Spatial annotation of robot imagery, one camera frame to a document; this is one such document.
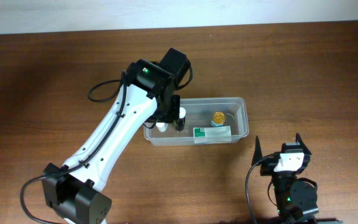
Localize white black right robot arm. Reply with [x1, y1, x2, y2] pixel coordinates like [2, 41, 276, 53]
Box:
[244, 133, 343, 223]

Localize white green medicine box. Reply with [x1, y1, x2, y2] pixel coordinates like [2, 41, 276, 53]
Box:
[193, 126, 232, 144]

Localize dark bottle white cap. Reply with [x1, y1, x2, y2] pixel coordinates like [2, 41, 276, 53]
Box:
[175, 107, 186, 131]

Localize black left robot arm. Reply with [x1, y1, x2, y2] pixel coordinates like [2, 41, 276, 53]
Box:
[42, 48, 191, 223]

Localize black left camera cable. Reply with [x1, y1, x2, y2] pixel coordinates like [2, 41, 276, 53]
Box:
[19, 63, 194, 224]

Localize small jar gold lid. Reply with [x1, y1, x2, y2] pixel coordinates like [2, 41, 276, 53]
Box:
[211, 111, 226, 127]

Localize white spray bottle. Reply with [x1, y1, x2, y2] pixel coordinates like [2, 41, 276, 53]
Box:
[156, 122, 168, 133]

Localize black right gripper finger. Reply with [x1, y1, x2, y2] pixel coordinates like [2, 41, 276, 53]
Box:
[296, 133, 312, 156]
[251, 136, 263, 166]

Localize black right camera cable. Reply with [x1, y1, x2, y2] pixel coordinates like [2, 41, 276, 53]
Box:
[244, 154, 281, 224]

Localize clear plastic container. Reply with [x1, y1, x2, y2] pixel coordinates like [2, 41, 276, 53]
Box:
[144, 97, 249, 146]

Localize black camera cable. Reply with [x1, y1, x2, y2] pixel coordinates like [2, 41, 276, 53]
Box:
[19, 63, 194, 224]
[244, 154, 281, 224]

